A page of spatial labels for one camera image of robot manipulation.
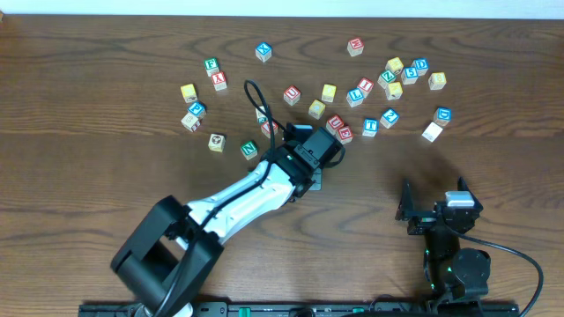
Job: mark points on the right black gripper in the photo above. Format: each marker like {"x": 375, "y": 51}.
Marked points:
{"x": 426, "y": 221}

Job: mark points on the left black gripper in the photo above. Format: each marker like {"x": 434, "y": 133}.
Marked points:
{"x": 315, "y": 180}

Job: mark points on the blue T block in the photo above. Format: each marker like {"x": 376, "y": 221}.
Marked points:
{"x": 370, "y": 127}

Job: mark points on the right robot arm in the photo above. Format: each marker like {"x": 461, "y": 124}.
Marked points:
{"x": 456, "y": 274}

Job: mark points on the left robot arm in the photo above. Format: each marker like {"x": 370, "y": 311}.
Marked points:
{"x": 173, "y": 250}

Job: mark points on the red E block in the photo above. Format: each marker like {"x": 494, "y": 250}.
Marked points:
{"x": 344, "y": 135}

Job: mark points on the red U block lower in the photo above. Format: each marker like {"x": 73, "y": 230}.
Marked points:
{"x": 334, "y": 124}

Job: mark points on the red u block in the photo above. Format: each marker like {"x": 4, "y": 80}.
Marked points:
{"x": 291, "y": 95}
{"x": 334, "y": 124}

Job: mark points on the plain wood block right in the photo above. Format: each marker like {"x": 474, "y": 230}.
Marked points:
{"x": 432, "y": 131}

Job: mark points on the red A block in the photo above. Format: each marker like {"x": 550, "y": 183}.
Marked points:
{"x": 269, "y": 129}

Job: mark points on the green N block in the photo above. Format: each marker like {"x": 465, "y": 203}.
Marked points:
{"x": 249, "y": 150}

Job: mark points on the wood block green side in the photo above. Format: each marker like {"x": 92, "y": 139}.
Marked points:
{"x": 261, "y": 115}

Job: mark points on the blue D block lower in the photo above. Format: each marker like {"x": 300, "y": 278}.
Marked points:
{"x": 442, "y": 116}

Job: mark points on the blue d block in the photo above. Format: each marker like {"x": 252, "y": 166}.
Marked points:
{"x": 442, "y": 116}
{"x": 421, "y": 66}

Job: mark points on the red U block upper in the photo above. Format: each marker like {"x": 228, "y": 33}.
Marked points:
{"x": 291, "y": 95}

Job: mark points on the blue L block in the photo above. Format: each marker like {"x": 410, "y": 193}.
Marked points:
{"x": 355, "y": 97}

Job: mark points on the blue 2 block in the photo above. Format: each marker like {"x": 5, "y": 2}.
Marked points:
{"x": 389, "y": 118}

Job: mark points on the red I block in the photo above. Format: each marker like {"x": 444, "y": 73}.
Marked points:
{"x": 365, "y": 86}

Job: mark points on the wood picture block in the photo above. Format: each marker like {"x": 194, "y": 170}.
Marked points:
{"x": 217, "y": 142}

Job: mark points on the yellow block below Z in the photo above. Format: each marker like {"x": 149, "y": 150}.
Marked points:
{"x": 393, "y": 91}

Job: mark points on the yellow 8 block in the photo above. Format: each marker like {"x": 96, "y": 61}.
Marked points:
{"x": 437, "y": 81}

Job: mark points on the green Z block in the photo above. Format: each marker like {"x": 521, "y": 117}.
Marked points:
{"x": 385, "y": 78}

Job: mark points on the blue 5 block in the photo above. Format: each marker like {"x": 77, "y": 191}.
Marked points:
{"x": 409, "y": 76}

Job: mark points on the blue D block upper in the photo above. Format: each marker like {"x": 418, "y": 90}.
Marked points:
{"x": 421, "y": 66}

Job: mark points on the red H block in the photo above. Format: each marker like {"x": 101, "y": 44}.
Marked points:
{"x": 355, "y": 46}

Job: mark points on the blue X block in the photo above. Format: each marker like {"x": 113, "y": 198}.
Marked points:
{"x": 263, "y": 52}

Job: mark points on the red Y block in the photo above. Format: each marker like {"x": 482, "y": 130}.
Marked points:
{"x": 219, "y": 81}

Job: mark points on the blue P block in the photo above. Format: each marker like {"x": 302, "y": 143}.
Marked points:
{"x": 197, "y": 109}

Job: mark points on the plain wood red-sided block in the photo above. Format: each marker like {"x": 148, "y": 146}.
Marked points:
{"x": 190, "y": 122}

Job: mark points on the green F block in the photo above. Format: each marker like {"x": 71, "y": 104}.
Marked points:
{"x": 211, "y": 66}

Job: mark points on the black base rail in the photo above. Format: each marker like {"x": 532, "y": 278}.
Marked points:
{"x": 385, "y": 307}

